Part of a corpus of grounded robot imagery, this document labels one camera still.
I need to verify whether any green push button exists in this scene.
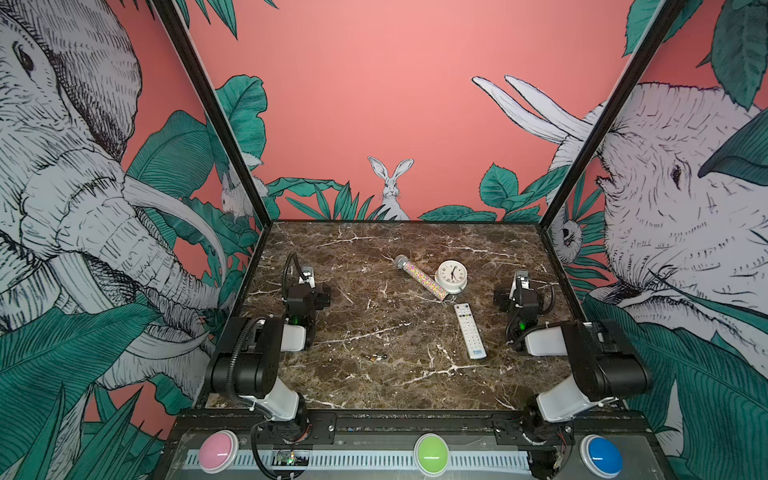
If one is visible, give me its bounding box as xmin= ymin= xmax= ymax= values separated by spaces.
xmin=413 ymin=433 xmax=450 ymax=478

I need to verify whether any white vented cable duct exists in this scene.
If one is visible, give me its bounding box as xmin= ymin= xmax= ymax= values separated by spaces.
xmin=182 ymin=448 xmax=532 ymax=475

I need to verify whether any black front rail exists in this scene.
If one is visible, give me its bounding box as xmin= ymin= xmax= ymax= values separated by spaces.
xmin=164 ymin=409 xmax=646 ymax=455

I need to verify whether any pink push button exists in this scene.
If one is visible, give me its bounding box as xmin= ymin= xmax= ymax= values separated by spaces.
xmin=198 ymin=430 xmax=239 ymax=474

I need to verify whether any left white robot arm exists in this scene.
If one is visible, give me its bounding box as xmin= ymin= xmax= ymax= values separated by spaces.
xmin=204 ymin=252 xmax=331 ymax=428

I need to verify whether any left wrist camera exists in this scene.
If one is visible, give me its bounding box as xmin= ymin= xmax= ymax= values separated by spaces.
xmin=299 ymin=265 xmax=316 ymax=288

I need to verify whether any blue push button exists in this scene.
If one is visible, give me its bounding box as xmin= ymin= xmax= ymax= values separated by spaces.
xmin=579 ymin=434 xmax=623 ymax=479

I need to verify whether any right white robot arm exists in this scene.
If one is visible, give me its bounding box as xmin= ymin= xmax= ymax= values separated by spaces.
xmin=493 ymin=270 xmax=653 ymax=429

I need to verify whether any white alarm clock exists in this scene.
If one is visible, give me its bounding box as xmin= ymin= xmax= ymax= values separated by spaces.
xmin=435 ymin=260 xmax=468 ymax=294

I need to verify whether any white remote control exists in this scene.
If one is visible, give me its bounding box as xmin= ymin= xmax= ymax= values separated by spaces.
xmin=454 ymin=303 xmax=487 ymax=360

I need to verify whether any glitter microphone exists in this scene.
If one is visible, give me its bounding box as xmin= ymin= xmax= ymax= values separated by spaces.
xmin=394 ymin=255 xmax=448 ymax=301

